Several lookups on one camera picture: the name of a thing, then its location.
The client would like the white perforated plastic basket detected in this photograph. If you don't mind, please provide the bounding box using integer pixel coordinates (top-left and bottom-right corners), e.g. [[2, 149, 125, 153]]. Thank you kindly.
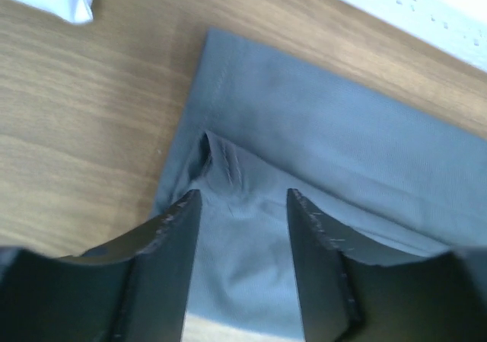
[[341, 0, 486, 71]]

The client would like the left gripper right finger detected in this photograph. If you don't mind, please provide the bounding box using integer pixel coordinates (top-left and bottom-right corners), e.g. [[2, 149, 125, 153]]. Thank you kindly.
[[287, 189, 486, 341]]

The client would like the grey t shirt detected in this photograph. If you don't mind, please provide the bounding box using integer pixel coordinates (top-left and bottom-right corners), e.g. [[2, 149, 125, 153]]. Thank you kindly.
[[153, 29, 486, 338]]

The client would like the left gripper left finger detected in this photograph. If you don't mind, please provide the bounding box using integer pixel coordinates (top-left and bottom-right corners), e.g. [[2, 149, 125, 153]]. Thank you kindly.
[[1, 190, 201, 341]]

